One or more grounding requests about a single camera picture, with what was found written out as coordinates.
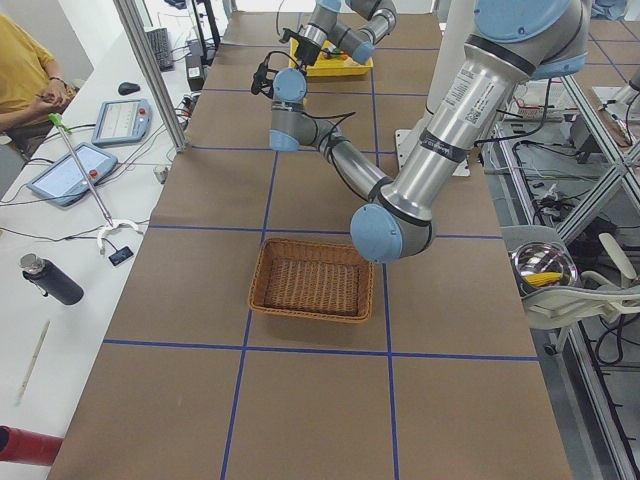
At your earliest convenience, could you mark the black water bottle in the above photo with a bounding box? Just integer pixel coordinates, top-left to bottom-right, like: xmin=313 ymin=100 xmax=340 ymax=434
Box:
xmin=19 ymin=253 xmax=84 ymax=305

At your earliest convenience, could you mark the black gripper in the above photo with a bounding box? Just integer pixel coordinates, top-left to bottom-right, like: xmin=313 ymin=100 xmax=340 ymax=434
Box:
xmin=295 ymin=36 xmax=322 ymax=66

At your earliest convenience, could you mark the black computer mouse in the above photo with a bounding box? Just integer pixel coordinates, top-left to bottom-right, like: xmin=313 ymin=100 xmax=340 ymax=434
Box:
xmin=117 ymin=82 xmax=141 ymax=96

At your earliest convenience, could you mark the upper blue teach pendant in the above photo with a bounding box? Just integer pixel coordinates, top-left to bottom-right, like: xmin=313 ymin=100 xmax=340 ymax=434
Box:
xmin=91 ymin=99 xmax=152 ymax=147

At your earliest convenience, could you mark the black keyboard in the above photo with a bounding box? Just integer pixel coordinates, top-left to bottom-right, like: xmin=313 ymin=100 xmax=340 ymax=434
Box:
xmin=145 ymin=28 xmax=174 ymax=71

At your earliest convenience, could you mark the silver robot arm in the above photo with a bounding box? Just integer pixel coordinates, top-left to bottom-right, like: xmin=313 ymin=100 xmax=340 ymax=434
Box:
xmin=295 ymin=0 xmax=397 ymax=66
xmin=253 ymin=1 xmax=591 ymax=263

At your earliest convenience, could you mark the person in yellow shirt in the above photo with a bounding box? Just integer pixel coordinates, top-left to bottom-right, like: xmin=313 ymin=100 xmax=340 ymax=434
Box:
xmin=1 ymin=15 xmax=76 ymax=156

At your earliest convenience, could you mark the blue teach pendant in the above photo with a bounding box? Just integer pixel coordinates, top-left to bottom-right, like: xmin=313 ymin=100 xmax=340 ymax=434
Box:
xmin=27 ymin=143 xmax=117 ymax=207
xmin=91 ymin=99 xmax=152 ymax=147

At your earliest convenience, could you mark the reacher grabber stick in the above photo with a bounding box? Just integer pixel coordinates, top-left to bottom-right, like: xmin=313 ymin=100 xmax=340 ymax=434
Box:
xmin=48 ymin=113 xmax=142 ymax=254

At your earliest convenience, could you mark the wooden paint brush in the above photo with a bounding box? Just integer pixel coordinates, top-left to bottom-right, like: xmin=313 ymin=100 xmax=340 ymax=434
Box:
xmin=14 ymin=319 xmax=51 ymax=407

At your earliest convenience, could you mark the white pot with corn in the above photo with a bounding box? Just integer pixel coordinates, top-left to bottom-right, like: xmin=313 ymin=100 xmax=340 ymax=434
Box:
xmin=510 ymin=242 xmax=579 ymax=296

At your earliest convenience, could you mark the yellow woven basket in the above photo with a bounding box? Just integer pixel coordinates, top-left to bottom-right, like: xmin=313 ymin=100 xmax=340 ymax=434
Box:
xmin=306 ymin=41 xmax=374 ymax=77

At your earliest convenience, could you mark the brown wicker basket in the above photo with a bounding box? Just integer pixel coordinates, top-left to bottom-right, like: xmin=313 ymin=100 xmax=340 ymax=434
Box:
xmin=248 ymin=238 xmax=374 ymax=324

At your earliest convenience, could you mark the red fire extinguisher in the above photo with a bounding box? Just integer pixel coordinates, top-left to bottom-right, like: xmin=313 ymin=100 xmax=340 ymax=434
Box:
xmin=1 ymin=426 xmax=63 ymax=466

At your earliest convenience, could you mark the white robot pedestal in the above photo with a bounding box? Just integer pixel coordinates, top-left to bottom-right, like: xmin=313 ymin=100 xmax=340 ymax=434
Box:
xmin=394 ymin=0 xmax=481 ymax=178

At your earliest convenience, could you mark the lower blue teach pendant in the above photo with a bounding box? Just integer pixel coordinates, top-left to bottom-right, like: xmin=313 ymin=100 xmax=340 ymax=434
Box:
xmin=27 ymin=143 xmax=117 ymax=207

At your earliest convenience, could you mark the aluminium frame post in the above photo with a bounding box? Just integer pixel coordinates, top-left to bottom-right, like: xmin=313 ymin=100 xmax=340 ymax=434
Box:
xmin=113 ymin=0 xmax=187 ymax=153

